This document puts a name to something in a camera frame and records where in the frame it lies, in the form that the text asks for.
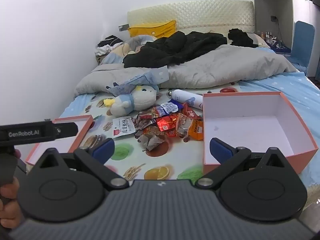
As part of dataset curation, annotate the black white clothes heap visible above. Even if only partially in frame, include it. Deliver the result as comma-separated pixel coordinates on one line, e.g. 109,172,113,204
97,35,124,55

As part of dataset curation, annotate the blue snack packet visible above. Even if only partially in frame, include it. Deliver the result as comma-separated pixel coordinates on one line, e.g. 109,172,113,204
160,100,179,113

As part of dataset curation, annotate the pink box lid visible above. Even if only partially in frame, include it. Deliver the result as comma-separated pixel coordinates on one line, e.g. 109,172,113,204
25,115,95,167

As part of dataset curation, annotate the pile of assorted snack packets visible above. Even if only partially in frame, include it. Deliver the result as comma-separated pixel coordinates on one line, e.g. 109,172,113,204
131,99,204,152

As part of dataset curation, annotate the blue chair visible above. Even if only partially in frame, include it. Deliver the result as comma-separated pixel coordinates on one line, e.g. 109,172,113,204
290,21,315,67

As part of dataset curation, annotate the orange snack packet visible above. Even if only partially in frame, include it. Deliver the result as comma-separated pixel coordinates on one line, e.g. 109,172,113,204
187,119,204,141

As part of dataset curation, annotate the white spray bottle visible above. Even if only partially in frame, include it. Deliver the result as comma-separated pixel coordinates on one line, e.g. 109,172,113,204
167,89,203,110

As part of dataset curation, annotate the person's left hand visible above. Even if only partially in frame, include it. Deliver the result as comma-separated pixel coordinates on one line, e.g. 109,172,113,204
0,177,23,217

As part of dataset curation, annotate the white blue plush toy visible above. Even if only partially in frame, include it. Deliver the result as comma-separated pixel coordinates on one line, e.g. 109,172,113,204
103,84,160,117

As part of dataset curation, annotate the blue star bedsheet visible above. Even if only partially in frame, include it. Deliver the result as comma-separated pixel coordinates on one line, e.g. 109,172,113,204
232,47,320,188

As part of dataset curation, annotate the cartoon print pillow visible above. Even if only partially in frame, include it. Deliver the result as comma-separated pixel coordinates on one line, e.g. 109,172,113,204
100,35,157,65

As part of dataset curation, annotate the yellow pillow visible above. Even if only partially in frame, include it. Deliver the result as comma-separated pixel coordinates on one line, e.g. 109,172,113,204
127,20,177,40

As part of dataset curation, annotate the black jacket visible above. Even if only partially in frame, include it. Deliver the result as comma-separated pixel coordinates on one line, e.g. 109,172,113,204
122,31,228,68

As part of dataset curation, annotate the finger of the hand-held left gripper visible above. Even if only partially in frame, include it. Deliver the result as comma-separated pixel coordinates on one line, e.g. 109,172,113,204
53,122,78,138

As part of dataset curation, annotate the fruit print mat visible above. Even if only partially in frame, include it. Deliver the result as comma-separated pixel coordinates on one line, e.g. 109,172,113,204
49,85,242,180

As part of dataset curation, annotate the dark blue tray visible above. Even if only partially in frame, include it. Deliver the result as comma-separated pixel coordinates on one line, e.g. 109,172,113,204
266,42,292,55

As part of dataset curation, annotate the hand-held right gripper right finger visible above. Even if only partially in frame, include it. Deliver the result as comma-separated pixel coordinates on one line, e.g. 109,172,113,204
196,138,293,191

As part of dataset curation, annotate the row of small bottles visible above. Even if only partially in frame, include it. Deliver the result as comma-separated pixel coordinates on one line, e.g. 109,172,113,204
257,31,285,48

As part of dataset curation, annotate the cream padded headboard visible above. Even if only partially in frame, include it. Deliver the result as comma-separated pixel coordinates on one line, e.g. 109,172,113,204
127,0,255,37

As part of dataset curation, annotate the small black garment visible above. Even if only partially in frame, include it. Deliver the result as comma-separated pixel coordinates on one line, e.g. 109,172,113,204
228,28,258,48

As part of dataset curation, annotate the white pillow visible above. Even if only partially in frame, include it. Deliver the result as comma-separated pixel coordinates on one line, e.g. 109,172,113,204
250,32,267,47

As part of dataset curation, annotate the shiny red snack packet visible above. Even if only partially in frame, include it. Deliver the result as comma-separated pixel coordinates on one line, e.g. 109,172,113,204
157,116,178,132

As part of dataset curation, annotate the grey blanket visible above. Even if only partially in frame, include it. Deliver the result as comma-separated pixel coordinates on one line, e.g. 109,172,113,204
74,44,304,99

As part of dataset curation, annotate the pink cardboard box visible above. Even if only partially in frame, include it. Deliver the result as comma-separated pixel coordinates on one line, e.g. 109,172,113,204
202,92,318,175

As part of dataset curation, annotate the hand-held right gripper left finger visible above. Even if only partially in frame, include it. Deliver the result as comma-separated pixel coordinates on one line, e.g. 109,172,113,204
27,138,130,191

